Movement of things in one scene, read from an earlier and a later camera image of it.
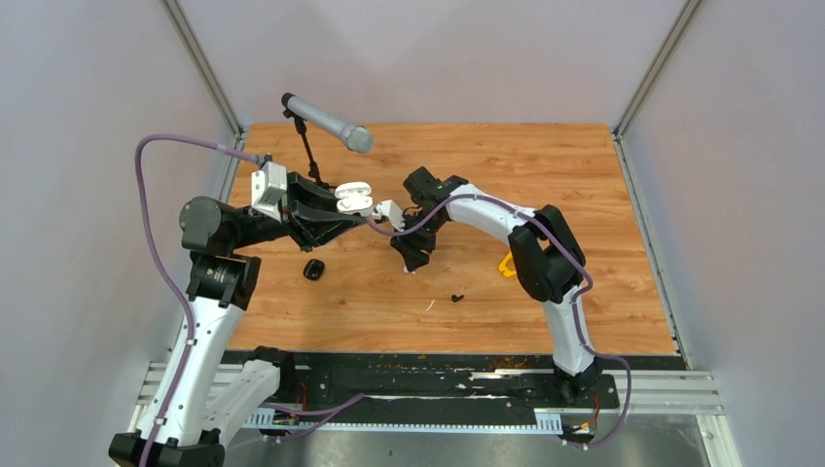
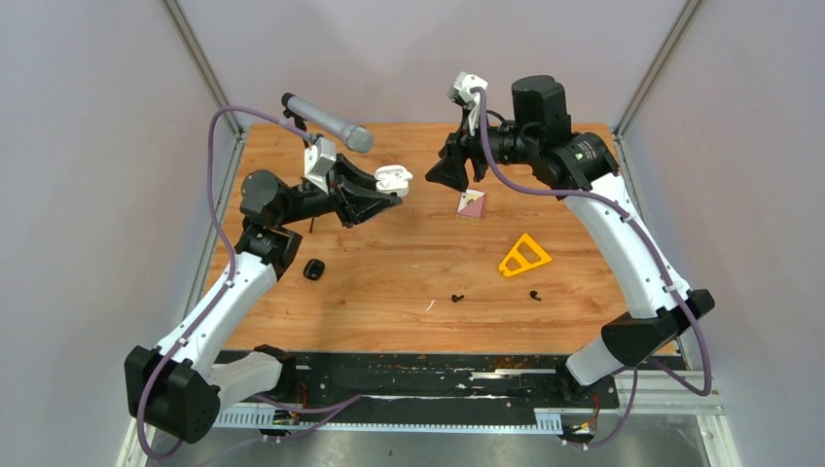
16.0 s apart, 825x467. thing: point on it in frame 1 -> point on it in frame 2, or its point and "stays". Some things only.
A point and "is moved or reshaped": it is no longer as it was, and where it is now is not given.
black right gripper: (412, 248) -> (450, 168)
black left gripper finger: (335, 230) -> (356, 206)
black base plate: (427, 385) stays
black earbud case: (313, 269) stays
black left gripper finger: (309, 193) -> (357, 175)
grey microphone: (357, 138) stays
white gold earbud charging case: (354, 197) is moved or reshaped
